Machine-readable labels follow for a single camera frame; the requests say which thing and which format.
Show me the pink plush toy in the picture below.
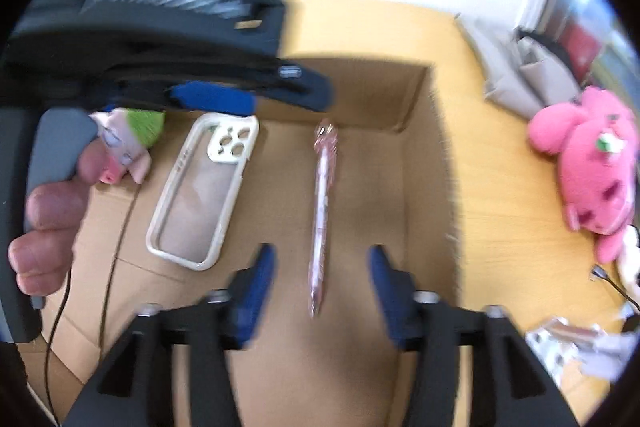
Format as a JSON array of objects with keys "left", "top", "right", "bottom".
[{"left": 527, "top": 86, "right": 640, "bottom": 264}]

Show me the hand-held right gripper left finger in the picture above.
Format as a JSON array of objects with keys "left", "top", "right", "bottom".
[{"left": 65, "top": 243, "right": 277, "bottom": 427}]

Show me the white clear phone case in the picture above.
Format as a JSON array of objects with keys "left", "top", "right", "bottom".
[{"left": 146, "top": 113, "right": 261, "bottom": 271}]

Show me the brown cardboard box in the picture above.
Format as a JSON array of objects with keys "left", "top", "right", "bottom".
[{"left": 15, "top": 52, "right": 466, "bottom": 427}]

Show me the pig plush toy green hair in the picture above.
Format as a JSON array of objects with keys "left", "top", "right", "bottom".
[{"left": 90, "top": 107, "right": 166, "bottom": 185}]

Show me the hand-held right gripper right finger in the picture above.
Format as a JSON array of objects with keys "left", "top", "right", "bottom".
[{"left": 368, "top": 244, "right": 581, "bottom": 427}]

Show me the person's left hand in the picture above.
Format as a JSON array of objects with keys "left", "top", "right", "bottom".
[{"left": 9, "top": 142, "right": 108, "bottom": 297}]

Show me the grey tote bag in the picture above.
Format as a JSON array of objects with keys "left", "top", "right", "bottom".
[{"left": 457, "top": 14, "right": 588, "bottom": 120}]

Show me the crumpled foil packet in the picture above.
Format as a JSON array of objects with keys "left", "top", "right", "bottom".
[{"left": 525, "top": 317, "right": 601, "bottom": 373}]

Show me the pink pen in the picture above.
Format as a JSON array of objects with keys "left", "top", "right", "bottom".
[{"left": 307, "top": 118, "right": 341, "bottom": 319}]

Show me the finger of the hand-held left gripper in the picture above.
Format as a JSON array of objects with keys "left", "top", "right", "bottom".
[
  {"left": 90, "top": 82, "right": 258, "bottom": 118},
  {"left": 115, "top": 57, "right": 335, "bottom": 112}
]

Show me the thin black cable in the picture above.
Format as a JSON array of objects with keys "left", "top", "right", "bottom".
[{"left": 44, "top": 187, "right": 141, "bottom": 427}]

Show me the red object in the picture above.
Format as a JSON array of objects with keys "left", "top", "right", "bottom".
[{"left": 560, "top": 19, "right": 603, "bottom": 80}]

